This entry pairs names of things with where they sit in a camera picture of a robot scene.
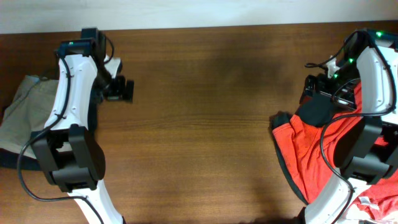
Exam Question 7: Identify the red shorts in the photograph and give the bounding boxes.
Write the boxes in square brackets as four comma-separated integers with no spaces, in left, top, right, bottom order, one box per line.
[272,82,398,220]

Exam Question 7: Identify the folded black pants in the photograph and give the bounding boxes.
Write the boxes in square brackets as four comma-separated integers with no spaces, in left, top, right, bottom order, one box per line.
[0,105,43,171]

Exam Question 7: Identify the khaki shorts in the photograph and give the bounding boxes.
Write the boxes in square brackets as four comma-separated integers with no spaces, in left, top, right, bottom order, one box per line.
[1,76,58,154]

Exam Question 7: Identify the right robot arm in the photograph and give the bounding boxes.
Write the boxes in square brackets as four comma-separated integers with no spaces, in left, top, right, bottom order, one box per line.
[299,29,397,223]

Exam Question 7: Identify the black garment under pile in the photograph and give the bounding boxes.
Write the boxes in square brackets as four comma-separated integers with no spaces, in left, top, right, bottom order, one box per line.
[270,96,334,205]

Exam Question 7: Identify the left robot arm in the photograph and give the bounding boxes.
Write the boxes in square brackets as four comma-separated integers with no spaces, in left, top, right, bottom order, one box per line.
[28,37,134,223]

